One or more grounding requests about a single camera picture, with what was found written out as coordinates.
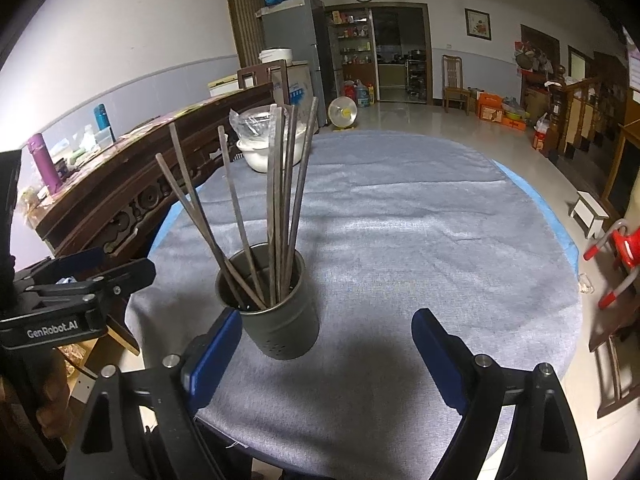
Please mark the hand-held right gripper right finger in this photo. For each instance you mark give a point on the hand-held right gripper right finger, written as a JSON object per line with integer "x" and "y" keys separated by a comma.
{"x": 440, "y": 355}

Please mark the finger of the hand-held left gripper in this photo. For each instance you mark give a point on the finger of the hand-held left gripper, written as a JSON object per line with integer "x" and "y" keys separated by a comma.
{"x": 80, "y": 262}
{"x": 120, "y": 280}

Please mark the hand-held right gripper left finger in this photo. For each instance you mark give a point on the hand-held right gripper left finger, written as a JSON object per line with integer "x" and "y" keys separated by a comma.
{"x": 215, "y": 355}

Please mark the perforated metal utensil holder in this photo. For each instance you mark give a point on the perforated metal utensil holder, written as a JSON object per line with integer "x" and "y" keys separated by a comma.
{"x": 285, "y": 320}

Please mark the bundle of dark chopsticks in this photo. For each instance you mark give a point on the bundle of dark chopsticks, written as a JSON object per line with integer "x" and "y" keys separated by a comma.
{"x": 276, "y": 185}

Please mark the person's left hand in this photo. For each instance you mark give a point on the person's left hand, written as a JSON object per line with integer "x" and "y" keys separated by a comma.
{"x": 45, "y": 395}

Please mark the purple thermos bottle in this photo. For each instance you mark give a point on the purple thermos bottle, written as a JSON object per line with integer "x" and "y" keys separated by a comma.
{"x": 44, "y": 165}

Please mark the grey tablecloth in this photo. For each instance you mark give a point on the grey tablecloth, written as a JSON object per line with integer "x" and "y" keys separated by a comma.
{"x": 400, "y": 240}

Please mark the blue thermos bottle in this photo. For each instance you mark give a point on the blue thermos bottle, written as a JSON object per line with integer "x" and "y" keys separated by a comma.
{"x": 102, "y": 117}

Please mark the blue undercloth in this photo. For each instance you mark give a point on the blue undercloth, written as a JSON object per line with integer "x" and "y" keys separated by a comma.
{"x": 550, "y": 210}

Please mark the white plastic basin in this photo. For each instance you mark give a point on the white plastic basin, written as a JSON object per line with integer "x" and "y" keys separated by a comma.
{"x": 257, "y": 157}

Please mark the small white stool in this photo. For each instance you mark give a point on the small white stool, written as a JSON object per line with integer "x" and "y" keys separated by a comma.
{"x": 590, "y": 207}

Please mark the red plastic chair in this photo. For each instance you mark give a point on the red plastic chair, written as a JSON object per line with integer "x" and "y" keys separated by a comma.
{"x": 627, "y": 250}

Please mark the white chest cabinet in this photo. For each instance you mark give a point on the white chest cabinet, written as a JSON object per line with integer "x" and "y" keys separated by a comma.
{"x": 222, "y": 86}

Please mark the red and white bag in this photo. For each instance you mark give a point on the red and white bag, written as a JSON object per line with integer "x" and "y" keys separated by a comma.
{"x": 541, "y": 135}

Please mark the flat orange box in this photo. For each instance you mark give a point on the flat orange box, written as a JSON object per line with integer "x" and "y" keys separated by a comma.
{"x": 515, "y": 122}

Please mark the dark wooden chair back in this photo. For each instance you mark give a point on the dark wooden chair back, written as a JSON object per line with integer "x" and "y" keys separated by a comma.
{"x": 260, "y": 75}

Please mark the large orange cardboard box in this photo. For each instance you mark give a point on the large orange cardboard box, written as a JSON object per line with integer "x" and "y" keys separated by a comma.
{"x": 490, "y": 107}

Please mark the round white fan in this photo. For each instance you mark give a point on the round white fan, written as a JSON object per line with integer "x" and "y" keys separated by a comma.
{"x": 343, "y": 112}

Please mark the brown wooden chair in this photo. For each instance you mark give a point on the brown wooden chair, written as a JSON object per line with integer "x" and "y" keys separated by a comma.
{"x": 455, "y": 92}

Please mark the blue water jug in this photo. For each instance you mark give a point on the blue water jug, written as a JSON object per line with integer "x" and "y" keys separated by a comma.
{"x": 362, "y": 94}

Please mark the white lidded pot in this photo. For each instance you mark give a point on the white lidded pot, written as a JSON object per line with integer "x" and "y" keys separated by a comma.
{"x": 275, "y": 55}

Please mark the metal kitchen trolley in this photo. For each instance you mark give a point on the metal kitchen trolley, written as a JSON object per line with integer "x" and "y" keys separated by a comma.
{"x": 415, "y": 72}

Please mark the wooden staircase railing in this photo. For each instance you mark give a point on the wooden staircase railing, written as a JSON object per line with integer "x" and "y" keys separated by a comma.
{"x": 585, "y": 110}

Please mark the brown curtain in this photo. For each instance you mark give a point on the brown curtain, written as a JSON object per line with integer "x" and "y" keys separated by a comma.
{"x": 250, "y": 10}

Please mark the grey refrigerator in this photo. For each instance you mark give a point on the grey refrigerator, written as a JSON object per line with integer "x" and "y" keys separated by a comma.
{"x": 290, "y": 30}

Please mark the dark wooden door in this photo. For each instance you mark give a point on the dark wooden door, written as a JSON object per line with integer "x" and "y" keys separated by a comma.
{"x": 537, "y": 55}

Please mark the shelf with jars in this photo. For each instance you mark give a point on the shelf with jars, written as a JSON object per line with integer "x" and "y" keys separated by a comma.
{"x": 352, "y": 40}

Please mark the framed wall picture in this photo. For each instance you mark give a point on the framed wall picture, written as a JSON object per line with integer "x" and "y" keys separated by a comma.
{"x": 478, "y": 24}

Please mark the pink wall calendar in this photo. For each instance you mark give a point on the pink wall calendar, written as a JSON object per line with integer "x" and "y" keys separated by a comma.
{"x": 634, "y": 60}

